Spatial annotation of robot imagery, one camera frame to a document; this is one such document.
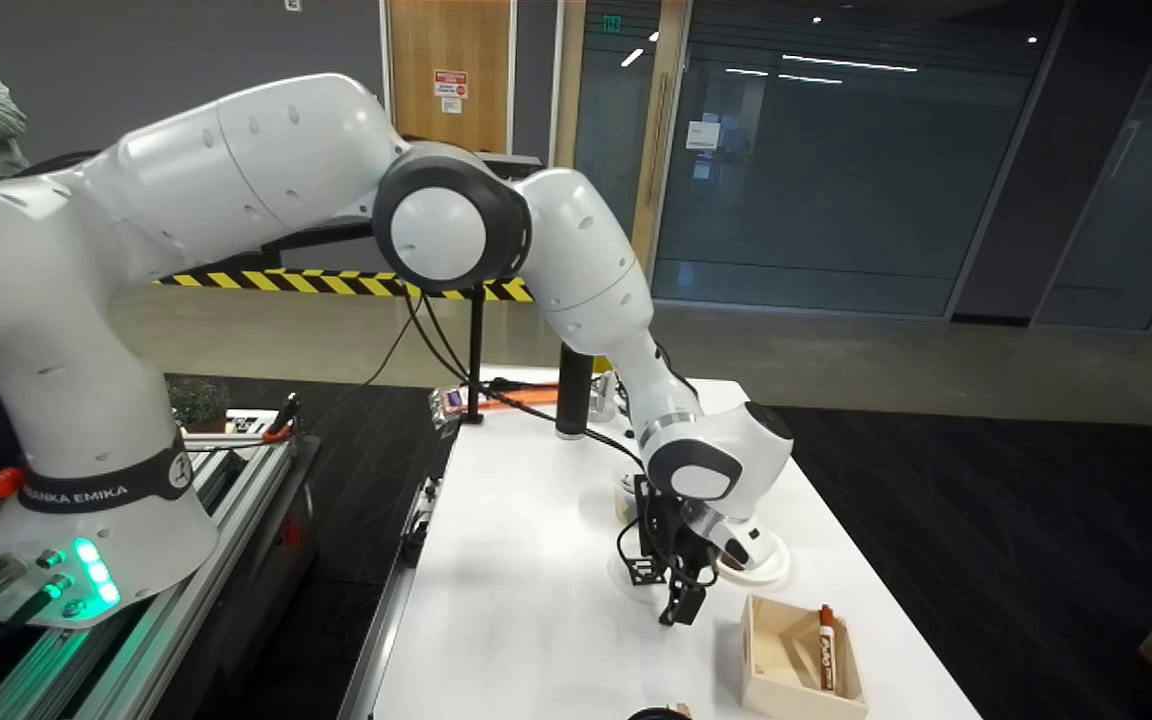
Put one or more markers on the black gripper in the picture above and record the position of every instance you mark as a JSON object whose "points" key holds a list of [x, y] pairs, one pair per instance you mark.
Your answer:
{"points": [[668, 525]]}

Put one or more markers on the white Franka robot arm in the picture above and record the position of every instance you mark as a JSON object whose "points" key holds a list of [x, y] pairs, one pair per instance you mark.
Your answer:
{"points": [[243, 162]]}

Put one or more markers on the white round plate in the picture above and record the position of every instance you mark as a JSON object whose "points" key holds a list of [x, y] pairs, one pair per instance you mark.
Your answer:
{"points": [[770, 560]]}

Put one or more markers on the dark blue mug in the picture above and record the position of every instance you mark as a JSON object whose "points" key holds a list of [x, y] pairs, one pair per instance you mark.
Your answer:
{"points": [[663, 715]]}

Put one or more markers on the red marker pen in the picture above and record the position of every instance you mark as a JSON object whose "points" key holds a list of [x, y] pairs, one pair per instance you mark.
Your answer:
{"points": [[826, 646]]}

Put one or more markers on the black water bottle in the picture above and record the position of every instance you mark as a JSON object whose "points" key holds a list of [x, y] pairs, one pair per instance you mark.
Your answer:
{"points": [[575, 395]]}

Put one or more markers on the orange flat tool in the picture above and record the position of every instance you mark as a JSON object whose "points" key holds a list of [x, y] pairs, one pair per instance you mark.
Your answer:
{"points": [[523, 395]]}

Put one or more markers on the small colourful object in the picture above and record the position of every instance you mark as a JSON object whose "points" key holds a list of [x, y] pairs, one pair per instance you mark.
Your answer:
{"points": [[445, 407]]}

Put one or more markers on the yellow black hazard barrier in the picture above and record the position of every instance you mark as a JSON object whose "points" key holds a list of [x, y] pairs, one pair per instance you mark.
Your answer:
{"points": [[283, 280]]}

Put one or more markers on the wooden door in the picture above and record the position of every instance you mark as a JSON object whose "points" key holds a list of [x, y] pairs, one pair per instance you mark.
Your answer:
{"points": [[450, 62]]}

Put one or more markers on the orange plastic clamp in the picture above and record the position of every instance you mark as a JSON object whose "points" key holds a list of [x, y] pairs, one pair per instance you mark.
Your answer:
{"points": [[1, 480]]}

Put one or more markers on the aluminium rail frame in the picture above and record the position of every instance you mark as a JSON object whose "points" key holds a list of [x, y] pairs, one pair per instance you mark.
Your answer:
{"points": [[200, 572]]}

